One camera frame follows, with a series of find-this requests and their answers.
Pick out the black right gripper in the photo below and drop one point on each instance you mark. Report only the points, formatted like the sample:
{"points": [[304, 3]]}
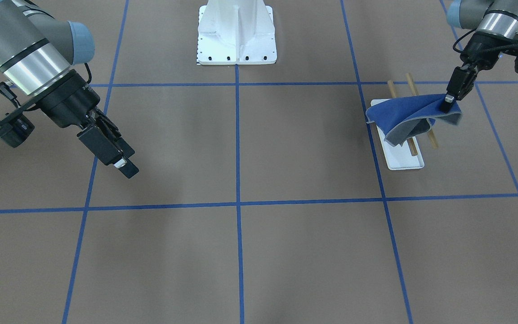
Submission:
{"points": [[62, 100]]}

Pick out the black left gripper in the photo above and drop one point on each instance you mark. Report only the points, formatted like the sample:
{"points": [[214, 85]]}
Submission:
{"points": [[478, 49]]}

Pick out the blue microfibre towel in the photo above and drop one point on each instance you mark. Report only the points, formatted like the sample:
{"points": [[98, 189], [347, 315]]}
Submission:
{"points": [[402, 118]]}

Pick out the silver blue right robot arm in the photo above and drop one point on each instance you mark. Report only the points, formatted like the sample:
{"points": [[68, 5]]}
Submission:
{"points": [[37, 55]]}

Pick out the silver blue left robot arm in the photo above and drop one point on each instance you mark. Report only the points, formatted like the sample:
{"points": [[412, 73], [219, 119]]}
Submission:
{"points": [[492, 27]]}

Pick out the white wooden towel rack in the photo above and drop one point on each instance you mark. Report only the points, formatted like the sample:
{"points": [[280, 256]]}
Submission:
{"points": [[407, 156]]}

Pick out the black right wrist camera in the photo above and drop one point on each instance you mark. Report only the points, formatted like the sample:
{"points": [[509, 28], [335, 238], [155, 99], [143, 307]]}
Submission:
{"points": [[15, 128]]}

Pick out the white pedestal column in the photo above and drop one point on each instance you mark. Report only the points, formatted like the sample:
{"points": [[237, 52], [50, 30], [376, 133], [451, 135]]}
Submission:
{"points": [[236, 32]]}

